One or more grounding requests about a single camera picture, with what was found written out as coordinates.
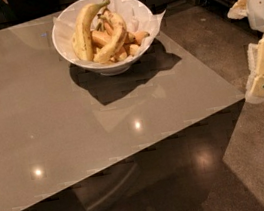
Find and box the white ceramic bowl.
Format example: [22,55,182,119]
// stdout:
[45,0,164,86]

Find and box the small orange banana right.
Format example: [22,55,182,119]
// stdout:
[125,30,150,45]

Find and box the white paper bowl liner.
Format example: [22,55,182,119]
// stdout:
[48,0,174,72]

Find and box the small orange banana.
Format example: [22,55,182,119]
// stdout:
[125,30,150,45]
[91,30,111,47]

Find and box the large yellow banana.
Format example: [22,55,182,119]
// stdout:
[72,0,110,61]

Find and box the curved yellow banana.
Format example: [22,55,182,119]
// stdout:
[93,9,127,63]

